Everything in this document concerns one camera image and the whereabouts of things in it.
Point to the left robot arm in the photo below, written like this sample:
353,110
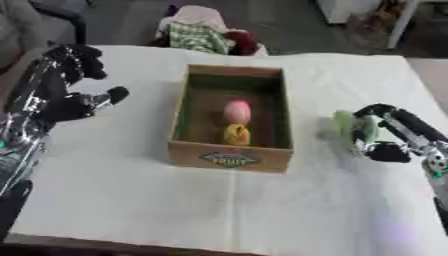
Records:
14,156

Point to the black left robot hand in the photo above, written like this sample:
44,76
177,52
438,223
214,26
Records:
58,83

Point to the tan cardboard box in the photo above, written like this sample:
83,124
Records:
232,120

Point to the yellow toy fruit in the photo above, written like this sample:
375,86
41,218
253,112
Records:
237,134

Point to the pile of cloths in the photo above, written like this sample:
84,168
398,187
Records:
201,33

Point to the green toy fruit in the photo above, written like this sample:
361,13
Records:
354,129

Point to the white furniture leg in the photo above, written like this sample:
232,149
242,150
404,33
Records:
402,23

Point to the grey chair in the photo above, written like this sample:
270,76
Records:
35,23

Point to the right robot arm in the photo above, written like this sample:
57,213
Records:
438,180

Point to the pink toy fruit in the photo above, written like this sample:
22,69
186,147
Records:
237,112

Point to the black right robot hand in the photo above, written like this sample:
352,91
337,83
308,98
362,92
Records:
402,130

